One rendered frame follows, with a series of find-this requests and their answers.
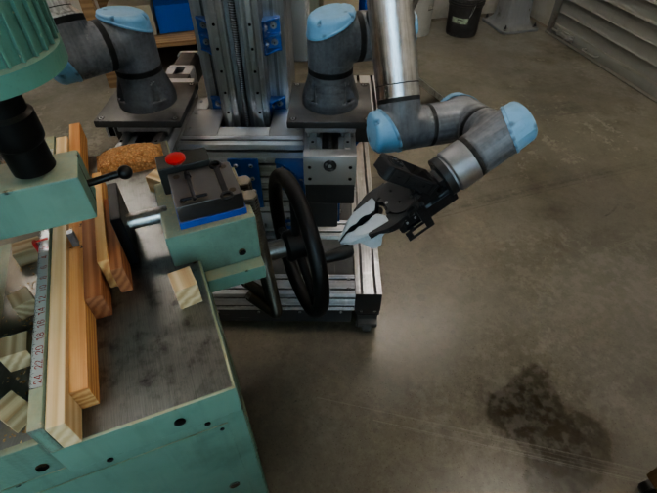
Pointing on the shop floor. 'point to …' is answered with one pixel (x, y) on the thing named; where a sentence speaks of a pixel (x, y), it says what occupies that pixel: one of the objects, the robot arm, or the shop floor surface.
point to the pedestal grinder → (511, 17)
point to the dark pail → (463, 18)
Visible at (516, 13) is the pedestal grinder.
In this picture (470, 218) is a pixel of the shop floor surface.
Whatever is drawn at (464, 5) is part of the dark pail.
